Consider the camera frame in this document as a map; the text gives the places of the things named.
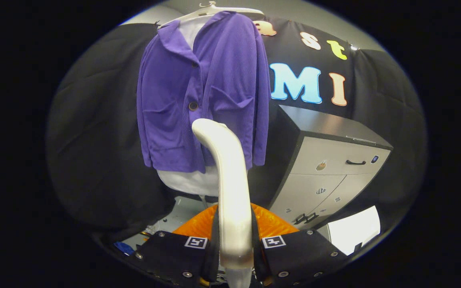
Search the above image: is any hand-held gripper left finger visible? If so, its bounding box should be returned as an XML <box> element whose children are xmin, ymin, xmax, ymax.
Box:
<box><xmin>134</xmin><ymin>204</ymin><xmax>220</xmax><ymax>288</ymax></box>

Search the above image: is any white garment steamer head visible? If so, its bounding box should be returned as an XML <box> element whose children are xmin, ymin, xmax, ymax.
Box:
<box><xmin>192</xmin><ymin>118</ymin><xmax>255</xmax><ymax>288</ymax></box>

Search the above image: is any white panel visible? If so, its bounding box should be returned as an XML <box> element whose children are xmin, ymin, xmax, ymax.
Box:
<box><xmin>327</xmin><ymin>206</ymin><xmax>381</xmax><ymax>256</ymax></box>

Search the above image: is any blue cloth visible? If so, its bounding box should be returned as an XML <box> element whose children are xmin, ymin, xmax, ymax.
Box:
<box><xmin>114</xmin><ymin>241</ymin><xmax>136</xmax><ymax>256</ymax></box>

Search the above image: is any purple jacket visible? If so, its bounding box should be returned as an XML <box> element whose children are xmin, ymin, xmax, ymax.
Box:
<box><xmin>136</xmin><ymin>11</ymin><xmax>272</xmax><ymax>173</ymax></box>

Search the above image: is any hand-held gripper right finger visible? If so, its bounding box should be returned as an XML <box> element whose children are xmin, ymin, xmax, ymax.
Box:
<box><xmin>251</xmin><ymin>203</ymin><xmax>349</xmax><ymax>288</ymax></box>

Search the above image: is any cream clothes hanger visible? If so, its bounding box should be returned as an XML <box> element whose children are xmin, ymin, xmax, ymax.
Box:
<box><xmin>158</xmin><ymin>1</ymin><xmax>265</xmax><ymax>29</ymax></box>

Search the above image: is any black backdrop cloth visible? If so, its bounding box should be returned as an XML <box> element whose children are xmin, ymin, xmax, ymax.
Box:
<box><xmin>46</xmin><ymin>14</ymin><xmax>427</xmax><ymax>240</ymax></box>

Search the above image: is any grey cabinet with black top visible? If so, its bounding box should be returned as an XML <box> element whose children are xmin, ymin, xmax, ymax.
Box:
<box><xmin>269</xmin><ymin>105</ymin><xmax>394</xmax><ymax>230</ymax></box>

